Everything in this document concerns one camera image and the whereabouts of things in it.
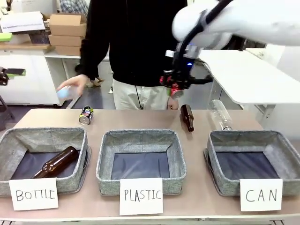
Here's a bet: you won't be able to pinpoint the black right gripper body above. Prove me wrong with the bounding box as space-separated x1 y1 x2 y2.
161 57 195 91

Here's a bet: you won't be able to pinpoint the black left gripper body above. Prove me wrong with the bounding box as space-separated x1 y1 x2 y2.
0 66 10 86

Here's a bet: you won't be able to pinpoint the red drink can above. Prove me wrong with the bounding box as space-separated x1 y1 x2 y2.
170 86 184 101

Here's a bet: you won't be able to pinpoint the clear plastic bottle blue label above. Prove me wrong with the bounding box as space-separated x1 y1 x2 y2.
56 85 82 106

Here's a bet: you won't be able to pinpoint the person's right forearm black sleeve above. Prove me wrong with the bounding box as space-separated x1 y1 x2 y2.
80 35 111 81

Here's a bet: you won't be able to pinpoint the gray fabric basket plastic label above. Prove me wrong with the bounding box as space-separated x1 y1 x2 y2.
96 129 188 196

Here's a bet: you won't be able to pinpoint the gray fabric basket bottle label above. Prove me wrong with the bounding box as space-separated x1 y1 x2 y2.
0 127 92 197

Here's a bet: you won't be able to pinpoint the gray fabric basket can label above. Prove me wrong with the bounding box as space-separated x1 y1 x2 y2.
203 130 300 196

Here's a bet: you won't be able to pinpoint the black printed drink can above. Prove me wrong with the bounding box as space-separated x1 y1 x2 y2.
78 105 95 127

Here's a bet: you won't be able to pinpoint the white paper label CAN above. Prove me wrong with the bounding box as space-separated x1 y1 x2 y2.
239 178 284 212

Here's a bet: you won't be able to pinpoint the person's left hand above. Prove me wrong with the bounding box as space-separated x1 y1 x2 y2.
167 95 180 110

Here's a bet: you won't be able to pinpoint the person's right hand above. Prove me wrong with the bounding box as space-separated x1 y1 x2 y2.
56 74 91 98

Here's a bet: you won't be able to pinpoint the white cabinet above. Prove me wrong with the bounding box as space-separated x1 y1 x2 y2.
0 48 60 105

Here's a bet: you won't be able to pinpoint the small brown glass bottle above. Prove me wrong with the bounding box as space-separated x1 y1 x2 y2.
180 104 195 133

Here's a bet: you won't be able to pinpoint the green flat object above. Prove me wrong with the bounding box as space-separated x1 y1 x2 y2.
0 32 13 43

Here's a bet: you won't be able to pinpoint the person's beige trousers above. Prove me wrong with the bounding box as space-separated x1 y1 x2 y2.
112 78 175 110

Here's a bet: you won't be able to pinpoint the white printed paper sign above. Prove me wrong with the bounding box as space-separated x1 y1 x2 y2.
0 20 46 34

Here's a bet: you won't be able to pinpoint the person's black sweater torso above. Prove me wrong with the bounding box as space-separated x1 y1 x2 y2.
81 0 188 87

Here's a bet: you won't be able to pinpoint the closed cardboard box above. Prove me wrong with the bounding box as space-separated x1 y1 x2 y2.
54 45 82 57
48 34 83 47

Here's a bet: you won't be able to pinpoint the white folding table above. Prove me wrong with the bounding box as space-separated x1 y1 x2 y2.
198 48 300 125

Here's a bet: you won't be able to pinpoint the open cardboard box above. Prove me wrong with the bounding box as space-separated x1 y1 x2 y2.
48 13 88 38

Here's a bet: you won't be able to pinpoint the person in plaid shirt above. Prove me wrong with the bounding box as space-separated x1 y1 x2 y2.
59 0 91 17

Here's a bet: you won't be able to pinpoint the large brown glass bottle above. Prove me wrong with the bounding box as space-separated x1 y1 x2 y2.
31 146 80 180

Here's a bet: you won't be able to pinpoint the white paper label PLASTIC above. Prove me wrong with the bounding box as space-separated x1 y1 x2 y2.
119 177 164 216

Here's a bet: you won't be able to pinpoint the white paper label BOTTLE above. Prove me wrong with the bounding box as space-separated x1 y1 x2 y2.
8 177 59 211

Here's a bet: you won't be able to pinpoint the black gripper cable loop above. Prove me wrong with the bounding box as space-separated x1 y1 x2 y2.
190 59 214 85

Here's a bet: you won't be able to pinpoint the gray wrist camera mount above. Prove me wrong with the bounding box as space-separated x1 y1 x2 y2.
165 44 200 59

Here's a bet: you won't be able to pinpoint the black hanging cord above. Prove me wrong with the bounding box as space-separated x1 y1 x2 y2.
134 85 143 110

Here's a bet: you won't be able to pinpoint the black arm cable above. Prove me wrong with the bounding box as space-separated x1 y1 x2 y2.
172 0 235 72

